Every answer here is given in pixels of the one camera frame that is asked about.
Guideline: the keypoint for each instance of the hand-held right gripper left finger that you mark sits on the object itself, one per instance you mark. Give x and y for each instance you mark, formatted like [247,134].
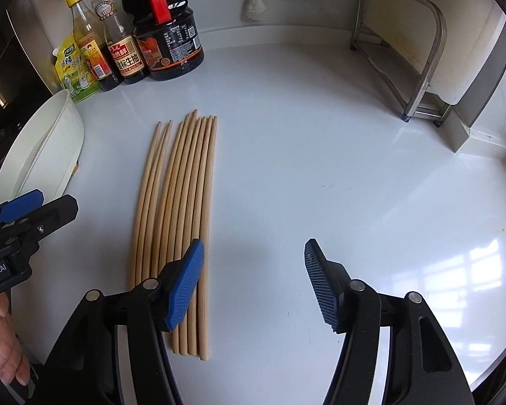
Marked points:
[185,287]

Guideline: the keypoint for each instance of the clear bottle with yellow label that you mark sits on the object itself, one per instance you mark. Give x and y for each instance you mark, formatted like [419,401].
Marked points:
[92,59]

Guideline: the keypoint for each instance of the green yellow seasoning pouch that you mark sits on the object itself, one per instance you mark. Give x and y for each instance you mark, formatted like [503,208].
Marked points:
[74,80]

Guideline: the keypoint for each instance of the soy sauce bottle red label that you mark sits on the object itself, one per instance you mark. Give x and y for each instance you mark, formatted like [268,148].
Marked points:
[126,61]

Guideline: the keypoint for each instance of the white plastic container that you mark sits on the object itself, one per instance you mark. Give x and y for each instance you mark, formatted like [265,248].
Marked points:
[63,135]

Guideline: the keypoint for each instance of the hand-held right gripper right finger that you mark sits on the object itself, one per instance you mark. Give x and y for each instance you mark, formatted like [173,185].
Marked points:
[318,278]

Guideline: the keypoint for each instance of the stainless steel rack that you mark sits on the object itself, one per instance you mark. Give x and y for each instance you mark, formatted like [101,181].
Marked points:
[425,74]

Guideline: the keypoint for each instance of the person's left hand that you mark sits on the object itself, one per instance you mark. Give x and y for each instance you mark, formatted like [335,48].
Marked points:
[8,346]

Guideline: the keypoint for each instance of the row of wooden chopsticks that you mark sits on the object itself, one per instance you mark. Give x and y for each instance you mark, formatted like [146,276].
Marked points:
[181,198]

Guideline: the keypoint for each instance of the white panel with grey edge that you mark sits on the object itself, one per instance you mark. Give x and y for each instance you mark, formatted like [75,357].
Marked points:
[468,67]

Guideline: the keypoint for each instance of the stainless steel appliance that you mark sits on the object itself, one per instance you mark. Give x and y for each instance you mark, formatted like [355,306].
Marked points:
[25,50]

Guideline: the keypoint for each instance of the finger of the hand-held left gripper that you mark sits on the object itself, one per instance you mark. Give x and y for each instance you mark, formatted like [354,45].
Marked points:
[55,215]
[19,206]

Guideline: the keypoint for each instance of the large dark soy sauce jug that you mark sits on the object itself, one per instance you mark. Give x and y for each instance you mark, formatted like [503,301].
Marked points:
[173,46]

